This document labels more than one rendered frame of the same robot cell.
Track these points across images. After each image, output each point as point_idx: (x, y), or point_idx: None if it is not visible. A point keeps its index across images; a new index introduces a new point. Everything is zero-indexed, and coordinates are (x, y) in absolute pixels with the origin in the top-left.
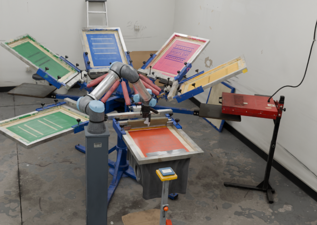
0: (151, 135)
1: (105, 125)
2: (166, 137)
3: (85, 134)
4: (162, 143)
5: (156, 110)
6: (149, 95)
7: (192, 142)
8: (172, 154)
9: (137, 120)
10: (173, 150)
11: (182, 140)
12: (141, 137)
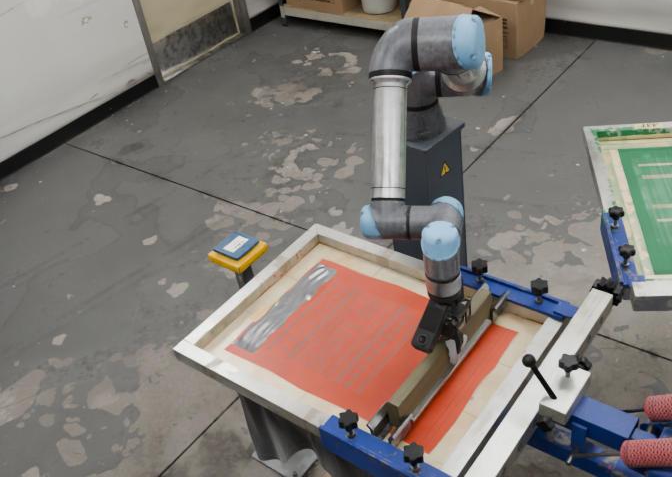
0: (400, 351)
1: (422, 147)
2: (343, 372)
3: None
4: (331, 336)
5: (417, 336)
6: (371, 183)
7: (231, 373)
8: (253, 284)
9: (467, 315)
10: (274, 321)
11: (283, 391)
12: (411, 319)
